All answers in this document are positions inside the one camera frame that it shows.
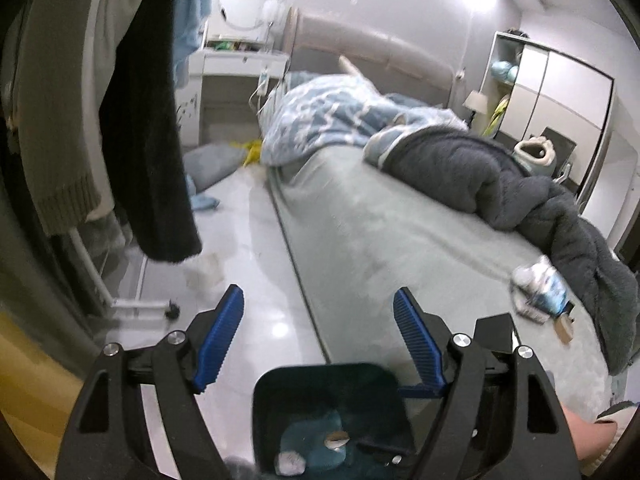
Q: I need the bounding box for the light blue plush toy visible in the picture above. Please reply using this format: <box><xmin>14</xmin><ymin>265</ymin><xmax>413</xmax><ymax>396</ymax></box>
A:
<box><xmin>490</xmin><ymin>60</ymin><xmax>518</xmax><ymax>83</ymax></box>

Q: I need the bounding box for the white paper ball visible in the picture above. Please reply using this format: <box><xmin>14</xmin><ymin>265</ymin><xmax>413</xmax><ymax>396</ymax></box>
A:
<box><xmin>274</xmin><ymin>451</ymin><xmax>307</xmax><ymax>477</ymax></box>

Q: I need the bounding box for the bed with grey cover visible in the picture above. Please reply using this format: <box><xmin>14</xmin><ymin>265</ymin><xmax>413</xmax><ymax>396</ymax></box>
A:
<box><xmin>262</xmin><ymin>10</ymin><xmax>636</xmax><ymax>421</ymax></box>

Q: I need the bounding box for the dark teal trash bin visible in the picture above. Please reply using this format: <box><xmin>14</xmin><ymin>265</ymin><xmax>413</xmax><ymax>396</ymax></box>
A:
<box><xmin>252</xmin><ymin>362</ymin><xmax>418</xmax><ymax>480</ymax></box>

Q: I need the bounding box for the blue patterned blanket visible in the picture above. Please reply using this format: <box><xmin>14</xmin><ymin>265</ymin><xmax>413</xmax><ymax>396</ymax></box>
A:
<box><xmin>262</xmin><ymin>72</ymin><xmax>471</xmax><ymax>166</ymax></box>

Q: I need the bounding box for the white vanity desk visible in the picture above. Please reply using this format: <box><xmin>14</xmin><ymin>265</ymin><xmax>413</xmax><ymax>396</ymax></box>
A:
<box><xmin>177</xmin><ymin>47</ymin><xmax>291</xmax><ymax>146</ymax></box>

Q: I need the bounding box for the blue white packet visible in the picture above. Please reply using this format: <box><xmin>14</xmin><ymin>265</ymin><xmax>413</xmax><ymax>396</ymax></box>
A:
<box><xmin>515</xmin><ymin>255</ymin><xmax>573</xmax><ymax>318</ymax></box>

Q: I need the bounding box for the blue cloth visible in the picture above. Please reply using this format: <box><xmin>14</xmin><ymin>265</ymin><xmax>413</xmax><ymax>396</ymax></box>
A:
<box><xmin>186</xmin><ymin>175</ymin><xmax>221</xmax><ymax>211</ymax></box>

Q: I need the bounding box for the white clothes rack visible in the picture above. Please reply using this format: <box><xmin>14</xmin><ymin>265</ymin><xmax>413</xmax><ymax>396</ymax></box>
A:
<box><xmin>70</xmin><ymin>225</ymin><xmax>181</xmax><ymax>318</ymax></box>

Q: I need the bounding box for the grey knit sweater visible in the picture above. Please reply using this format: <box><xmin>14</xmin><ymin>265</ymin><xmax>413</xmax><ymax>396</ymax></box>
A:
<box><xmin>10</xmin><ymin>0</ymin><xmax>151</xmax><ymax>236</ymax></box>

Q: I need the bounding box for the teal plastic piece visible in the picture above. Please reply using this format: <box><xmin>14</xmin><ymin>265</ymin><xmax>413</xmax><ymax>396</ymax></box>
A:
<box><xmin>280</xmin><ymin>410</ymin><xmax>351</xmax><ymax>471</ymax></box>

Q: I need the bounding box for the yellow plastic bag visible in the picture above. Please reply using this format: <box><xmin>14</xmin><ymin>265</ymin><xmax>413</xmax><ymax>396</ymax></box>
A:
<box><xmin>235</xmin><ymin>137</ymin><xmax>263</xmax><ymax>166</ymax></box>

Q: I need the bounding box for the grey pillow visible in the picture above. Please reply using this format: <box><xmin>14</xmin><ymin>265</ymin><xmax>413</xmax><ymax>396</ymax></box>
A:
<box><xmin>182</xmin><ymin>142</ymin><xmax>251</xmax><ymax>193</ymax></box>

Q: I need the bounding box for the dark grey fleece blanket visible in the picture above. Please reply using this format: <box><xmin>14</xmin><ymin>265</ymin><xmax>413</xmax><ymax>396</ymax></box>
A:
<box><xmin>365</xmin><ymin>125</ymin><xmax>640</xmax><ymax>376</ymax></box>

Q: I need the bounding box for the light blue towel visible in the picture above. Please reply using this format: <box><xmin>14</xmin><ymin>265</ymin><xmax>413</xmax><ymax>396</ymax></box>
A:
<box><xmin>172</xmin><ymin>0</ymin><xmax>213</xmax><ymax>88</ymax></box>

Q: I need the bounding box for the white bedside lamp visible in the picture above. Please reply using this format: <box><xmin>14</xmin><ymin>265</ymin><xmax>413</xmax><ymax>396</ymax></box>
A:
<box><xmin>462</xmin><ymin>89</ymin><xmax>488</xmax><ymax>116</ymax></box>

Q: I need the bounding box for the white charging cable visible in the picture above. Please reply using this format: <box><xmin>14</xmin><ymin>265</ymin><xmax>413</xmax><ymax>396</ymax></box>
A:
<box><xmin>247</xmin><ymin>67</ymin><xmax>291</xmax><ymax>111</ymax></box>

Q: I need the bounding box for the grey curtain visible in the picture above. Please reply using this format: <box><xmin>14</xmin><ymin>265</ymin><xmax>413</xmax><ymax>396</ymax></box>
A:
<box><xmin>0</xmin><ymin>160</ymin><xmax>101</xmax><ymax>376</ymax></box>

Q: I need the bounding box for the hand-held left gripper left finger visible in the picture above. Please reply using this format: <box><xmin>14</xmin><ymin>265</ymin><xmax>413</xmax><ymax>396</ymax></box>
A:
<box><xmin>57</xmin><ymin>284</ymin><xmax>246</xmax><ymax>480</ymax></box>

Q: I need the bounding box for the yellow cloth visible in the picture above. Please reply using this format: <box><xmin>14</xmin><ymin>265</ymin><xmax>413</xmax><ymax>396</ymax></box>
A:
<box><xmin>0</xmin><ymin>310</ymin><xmax>86</xmax><ymax>441</ymax></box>

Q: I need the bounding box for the cream teal plush slipper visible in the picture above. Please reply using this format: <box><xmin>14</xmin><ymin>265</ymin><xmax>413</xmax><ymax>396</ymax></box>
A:
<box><xmin>514</xmin><ymin>136</ymin><xmax>557</xmax><ymax>178</ymax></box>

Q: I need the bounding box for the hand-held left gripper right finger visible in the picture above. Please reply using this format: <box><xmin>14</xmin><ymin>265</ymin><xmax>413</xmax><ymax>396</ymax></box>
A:
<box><xmin>392</xmin><ymin>287</ymin><xmax>583</xmax><ymax>480</ymax></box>

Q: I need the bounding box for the white wardrobe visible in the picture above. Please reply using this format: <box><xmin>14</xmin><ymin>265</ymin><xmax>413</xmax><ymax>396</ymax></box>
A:
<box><xmin>482</xmin><ymin>30</ymin><xmax>616</xmax><ymax>201</ymax></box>

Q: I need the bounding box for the grey fluffy garment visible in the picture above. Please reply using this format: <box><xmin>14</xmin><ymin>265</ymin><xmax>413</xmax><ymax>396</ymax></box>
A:
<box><xmin>75</xmin><ymin>210</ymin><xmax>131</xmax><ymax>281</ymax></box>

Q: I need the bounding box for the black hanging garment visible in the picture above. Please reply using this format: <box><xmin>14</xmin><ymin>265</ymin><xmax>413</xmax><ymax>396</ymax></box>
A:
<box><xmin>100</xmin><ymin>0</ymin><xmax>203</xmax><ymax>263</ymax></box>

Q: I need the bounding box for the brown tape roll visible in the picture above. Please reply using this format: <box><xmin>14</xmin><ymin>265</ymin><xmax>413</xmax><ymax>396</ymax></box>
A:
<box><xmin>554</xmin><ymin>310</ymin><xmax>576</xmax><ymax>345</ymax></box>

